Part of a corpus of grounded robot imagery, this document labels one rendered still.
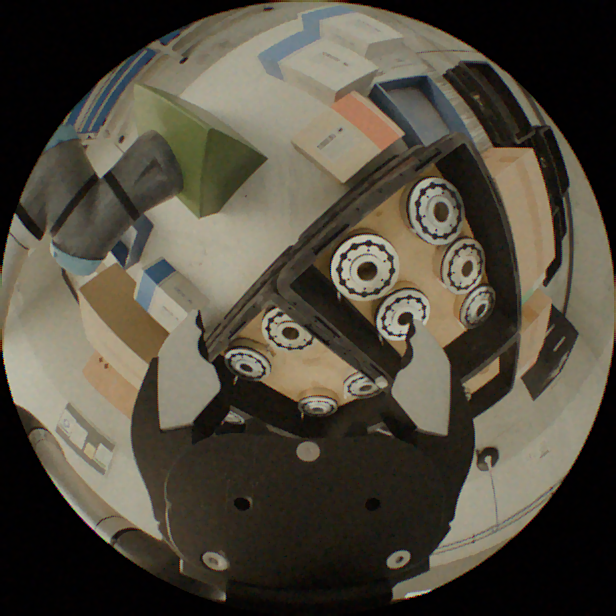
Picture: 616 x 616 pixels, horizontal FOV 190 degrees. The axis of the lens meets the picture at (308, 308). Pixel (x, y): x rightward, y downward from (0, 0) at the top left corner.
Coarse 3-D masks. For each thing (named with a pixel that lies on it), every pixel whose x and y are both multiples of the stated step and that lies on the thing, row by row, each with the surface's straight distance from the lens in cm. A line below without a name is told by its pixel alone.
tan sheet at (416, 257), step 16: (400, 192) 31; (384, 208) 31; (368, 224) 30; (384, 224) 31; (400, 224) 32; (464, 224) 38; (400, 240) 32; (416, 240) 33; (320, 256) 30; (400, 256) 33; (416, 256) 34; (432, 256) 36; (400, 272) 34; (416, 272) 35; (432, 272) 37; (432, 288) 38; (368, 304) 35; (432, 304) 40; (448, 304) 42; (368, 320) 37; (432, 320) 43; (448, 320) 45; (448, 336) 49; (400, 352) 45
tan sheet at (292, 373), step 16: (256, 320) 38; (240, 336) 42; (256, 336) 40; (224, 352) 47; (272, 352) 42; (288, 352) 42; (304, 352) 41; (320, 352) 41; (272, 368) 46; (288, 368) 46; (304, 368) 45; (320, 368) 45; (336, 368) 45; (272, 384) 52; (288, 384) 51; (304, 384) 50; (320, 384) 50; (336, 384) 50
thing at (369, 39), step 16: (304, 16) 61; (320, 16) 60; (336, 16) 61; (352, 16) 62; (320, 32) 61; (336, 32) 56; (352, 32) 54; (368, 32) 55; (384, 32) 58; (352, 48) 56; (368, 48) 53; (384, 48) 58
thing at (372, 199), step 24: (432, 144) 25; (456, 144) 26; (408, 168) 21; (480, 168) 28; (384, 192) 20; (360, 216) 20; (504, 216) 31; (312, 240) 21; (336, 240) 20; (288, 264) 22; (288, 288) 22; (312, 312) 23; (336, 336) 25; (360, 360) 29
